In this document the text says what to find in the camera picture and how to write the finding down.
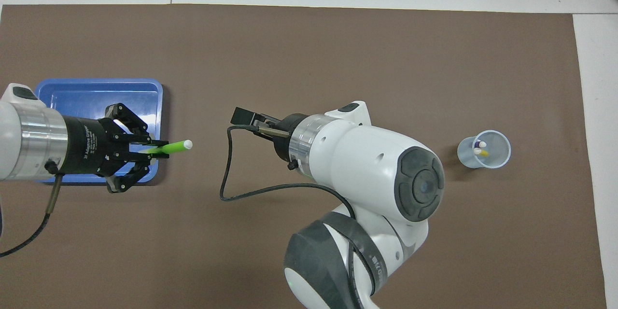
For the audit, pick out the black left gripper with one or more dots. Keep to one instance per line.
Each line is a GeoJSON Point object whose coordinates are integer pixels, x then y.
{"type": "Point", "coordinates": [87, 147]}

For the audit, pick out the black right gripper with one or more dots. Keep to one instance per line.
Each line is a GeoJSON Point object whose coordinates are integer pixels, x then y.
{"type": "Point", "coordinates": [285, 140]}

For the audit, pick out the green pen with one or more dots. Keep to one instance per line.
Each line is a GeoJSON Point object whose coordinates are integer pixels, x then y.
{"type": "Point", "coordinates": [176, 147]}

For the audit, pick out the purple pen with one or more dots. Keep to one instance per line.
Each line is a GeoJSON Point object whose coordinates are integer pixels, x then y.
{"type": "Point", "coordinates": [479, 145]}

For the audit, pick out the yellow pen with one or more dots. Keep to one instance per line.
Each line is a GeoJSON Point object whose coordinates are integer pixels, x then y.
{"type": "Point", "coordinates": [483, 153]}

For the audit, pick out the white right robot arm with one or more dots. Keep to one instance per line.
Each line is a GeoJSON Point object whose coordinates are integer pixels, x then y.
{"type": "Point", "coordinates": [367, 164]}

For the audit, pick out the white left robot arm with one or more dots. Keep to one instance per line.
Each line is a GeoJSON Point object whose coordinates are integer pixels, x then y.
{"type": "Point", "coordinates": [29, 140]}

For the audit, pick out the blue plastic tray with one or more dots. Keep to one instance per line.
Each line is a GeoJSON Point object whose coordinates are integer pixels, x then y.
{"type": "Point", "coordinates": [96, 96]}

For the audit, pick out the brown table mat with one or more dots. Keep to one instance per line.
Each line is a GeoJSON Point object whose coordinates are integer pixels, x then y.
{"type": "Point", "coordinates": [309, 58]}

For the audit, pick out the translucent plastic cup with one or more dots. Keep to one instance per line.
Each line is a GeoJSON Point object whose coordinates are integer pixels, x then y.
{"type": "Point", "coordinates": [466, 154]}

